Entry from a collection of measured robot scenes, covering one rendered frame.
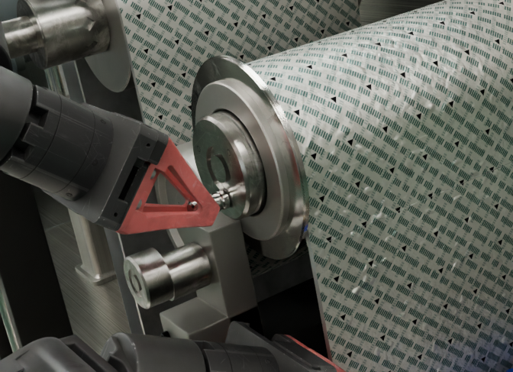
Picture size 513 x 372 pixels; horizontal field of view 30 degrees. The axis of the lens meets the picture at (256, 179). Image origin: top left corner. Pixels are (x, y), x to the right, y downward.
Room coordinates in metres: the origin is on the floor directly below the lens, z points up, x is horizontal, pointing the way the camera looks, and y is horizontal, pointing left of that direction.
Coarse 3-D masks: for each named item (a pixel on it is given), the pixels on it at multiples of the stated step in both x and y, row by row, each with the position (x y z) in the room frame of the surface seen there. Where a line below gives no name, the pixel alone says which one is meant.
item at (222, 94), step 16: (224, 80) 0.63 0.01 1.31; (208, 96) 0.65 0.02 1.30; (224, 96) 0.63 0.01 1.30; (240, 96) 0.61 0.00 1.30; (208, 112) 0.65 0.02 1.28; (240, 112) 0.61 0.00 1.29; (256, 112) 0.60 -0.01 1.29; (256, 128) 0.59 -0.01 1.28; (256, 144) 0.60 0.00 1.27; (272, 144) 0.58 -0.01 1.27; (272, 160) 0.58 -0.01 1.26; (272, 176) 0.59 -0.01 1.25; (272, 192) 0.59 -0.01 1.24; (288, 192) 0.58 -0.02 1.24; (272, 208) 0.59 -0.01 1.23; (288, 208) 0.58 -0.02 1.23; (256, 224) 0.62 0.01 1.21; (272, 224) 0.60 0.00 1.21
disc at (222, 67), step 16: (208, 64) 0.65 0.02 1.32; (224, 64) 0.63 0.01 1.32; (240, 64) 0.61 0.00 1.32; (208, 80) 0.66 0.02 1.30; (240, 80) 0.61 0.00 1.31; (256, 80) 0.60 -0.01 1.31; (192, 96) 0.69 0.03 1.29; (256, 96) 0.60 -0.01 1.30; (272, 96) 0.59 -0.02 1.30; (192, 112) 0.69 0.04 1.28; (272, 112) 0.58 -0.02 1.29; (272, 128) 0.59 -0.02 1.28; (288, 128) 0.57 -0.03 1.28; (288, 144) 0.57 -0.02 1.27; (288, 160) 0.58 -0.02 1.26; (288, 176) 0.58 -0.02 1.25; (304, 176) 0.57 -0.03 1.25; (304, 192) 0.57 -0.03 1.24; (304, 208) 0.57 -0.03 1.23; (288, 224) 0.59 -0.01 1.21; (304, 224) 0.57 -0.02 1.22; (256, 240) 0.64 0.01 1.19; (272, 240) 0.61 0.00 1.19; (288, 240) 0.59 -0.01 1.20; (272, 256) 0.62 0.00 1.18; (288, 256) 0.60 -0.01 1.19
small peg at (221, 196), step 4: (212, 192) 0.62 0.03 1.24; (216, 192) 0.62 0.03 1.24; (220, 192) 0.62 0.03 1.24; (224, 192) 0.62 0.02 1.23; (212, 196) 0.61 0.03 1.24; (216, 196) 0.61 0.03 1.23; (220, 196) 0.61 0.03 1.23; (224, 196) 0.61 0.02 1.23; (228, 196) 0.62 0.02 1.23; (192, 200) 0.61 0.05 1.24; (216, 200) 0.61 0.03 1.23; (220, 200) 0.61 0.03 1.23; (224, 200) 0.61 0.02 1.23; (228, 200) 0.61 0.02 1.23; (188, 204) 0.61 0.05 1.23; (192, 204) 0.61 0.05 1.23; (196, 204) 0.61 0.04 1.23; (220, 204) 0.61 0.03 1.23; (224, 204) 0.61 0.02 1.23; (228, 204) 0.61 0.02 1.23; (188, 208) 0.61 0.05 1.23; (192, 208) 0.60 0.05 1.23; (196, 208) 0.60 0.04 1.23; (220, 208) 0.61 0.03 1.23; (224, 208) 0.61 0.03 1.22; (228, 208) 0.62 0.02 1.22
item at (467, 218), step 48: (480, 192) 0.65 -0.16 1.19; (336, 240) 0.59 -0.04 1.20; (384, 240) 0.60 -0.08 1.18; (432, 240) 0.62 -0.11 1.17; (480, 240) 0.64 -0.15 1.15; (336, 288) 0.58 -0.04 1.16; (384, 288) 0.60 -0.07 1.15; (432, 288) 0.62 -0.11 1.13; (480, 288) 0.64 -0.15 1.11; (336, 336) 0.58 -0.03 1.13; (384, 336) 0.60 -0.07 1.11; (432, 336) 0.62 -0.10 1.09; (480, 336) 0.64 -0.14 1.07
